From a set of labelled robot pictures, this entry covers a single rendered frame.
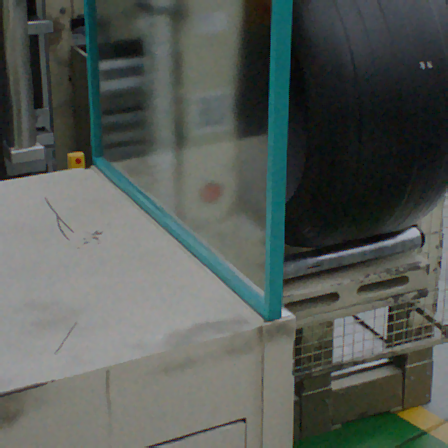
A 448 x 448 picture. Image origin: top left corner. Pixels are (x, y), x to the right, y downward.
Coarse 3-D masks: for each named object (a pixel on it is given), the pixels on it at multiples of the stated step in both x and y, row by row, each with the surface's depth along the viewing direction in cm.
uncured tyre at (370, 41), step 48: (336, 0) 220; (384, 0) 222; (432, 0) 226; (336, 48) 218; (384, 48) 219; (432, 48) 223; (336, 96) 219; (384, 96) 219; (432, 96) 224; (288, 144) 275; (336, 144) 221; (384, 144) 222; (432, 144) 227; (288, 192) 268; (336, 192) 226; (384, 192) 228; (432, 192) 235; (288, 240) 245; (336, 240) 238
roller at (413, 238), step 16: (368, 240) 249; (384, 240) 250; (400, 240) 251; (416, 240) 253; (288, 256) 242; (304, 256) 243; (320, 256) 244; (336, 256) 245; (352, 256) 247; (368, 256) 249; (288, 272) 241; (304, 272) 243
